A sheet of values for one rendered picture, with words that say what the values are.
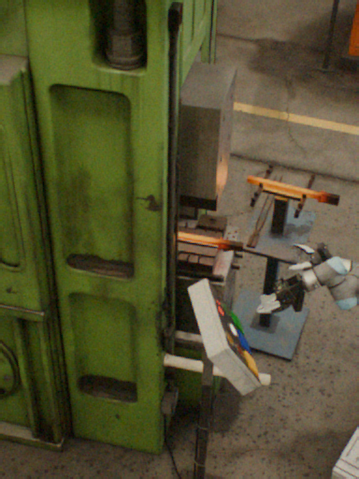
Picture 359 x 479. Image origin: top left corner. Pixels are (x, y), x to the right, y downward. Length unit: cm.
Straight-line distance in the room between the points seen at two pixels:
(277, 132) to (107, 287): 305
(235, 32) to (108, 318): 431
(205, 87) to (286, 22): 454
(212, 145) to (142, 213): 35
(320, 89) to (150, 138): 395
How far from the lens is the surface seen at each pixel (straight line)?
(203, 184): 294
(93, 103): 263
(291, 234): 389
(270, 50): 689
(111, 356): 345
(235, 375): 280
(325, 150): 573
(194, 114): 278
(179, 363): 336
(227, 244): 333
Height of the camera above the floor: 323
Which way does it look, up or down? 42 degrees down
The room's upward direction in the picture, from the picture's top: 1 degrees clockwise
